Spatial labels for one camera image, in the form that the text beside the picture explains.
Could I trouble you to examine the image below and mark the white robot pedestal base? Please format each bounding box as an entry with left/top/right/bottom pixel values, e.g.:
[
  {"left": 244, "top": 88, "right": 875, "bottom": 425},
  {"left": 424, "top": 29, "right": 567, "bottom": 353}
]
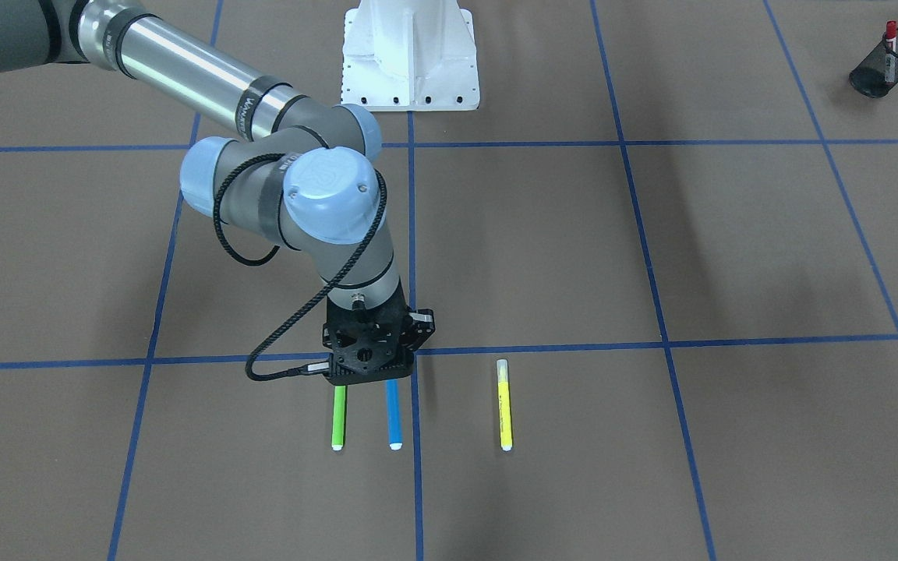
[{"left": 340, "top": 1, "right": 481, "bottom": 111}]

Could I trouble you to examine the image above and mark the blue highlighter marker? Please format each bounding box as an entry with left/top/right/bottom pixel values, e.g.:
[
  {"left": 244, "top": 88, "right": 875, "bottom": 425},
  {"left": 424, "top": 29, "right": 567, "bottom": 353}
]
[{"left": 384, "top": 379, "right": 404, "bottom": 451}]

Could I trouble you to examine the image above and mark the yellow highlighter marker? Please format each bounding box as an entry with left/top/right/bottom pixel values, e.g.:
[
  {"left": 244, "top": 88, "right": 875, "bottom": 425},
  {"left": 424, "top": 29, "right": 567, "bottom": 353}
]
[{"left": 496, "top": 358, "right": 514, "bottom": 452}]

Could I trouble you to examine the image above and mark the green highlighter marker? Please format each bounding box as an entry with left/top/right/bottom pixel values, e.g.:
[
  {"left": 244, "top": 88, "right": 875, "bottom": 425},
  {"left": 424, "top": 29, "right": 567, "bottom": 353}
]
[{"left": 331, "top": 386, "right": 347, "bottom": 452}]

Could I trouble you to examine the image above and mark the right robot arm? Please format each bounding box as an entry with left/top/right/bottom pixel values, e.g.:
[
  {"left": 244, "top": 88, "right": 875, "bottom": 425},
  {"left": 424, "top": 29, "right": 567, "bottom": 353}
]
[{"left": 0, "top": 1, "right": 436, "bottom": 386}]

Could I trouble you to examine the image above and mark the black mesh cup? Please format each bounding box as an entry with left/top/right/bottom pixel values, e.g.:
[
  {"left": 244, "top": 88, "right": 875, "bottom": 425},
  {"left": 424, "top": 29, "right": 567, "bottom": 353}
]
[{"left": 848, "top": 29, "right": 898, "bottom": 99}]

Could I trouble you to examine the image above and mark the red and white marker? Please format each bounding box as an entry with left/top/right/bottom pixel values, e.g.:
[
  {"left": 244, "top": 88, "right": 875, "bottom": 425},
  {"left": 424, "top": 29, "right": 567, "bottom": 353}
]
[{"left": 882, "top": 20, "right": 898, "bottom": 88}]

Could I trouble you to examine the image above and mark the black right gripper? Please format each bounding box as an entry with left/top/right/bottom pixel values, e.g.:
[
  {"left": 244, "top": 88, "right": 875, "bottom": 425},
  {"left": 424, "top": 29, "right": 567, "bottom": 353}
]
[{"left": 322, "top": 285, "right": 436, "bottom": 386}]

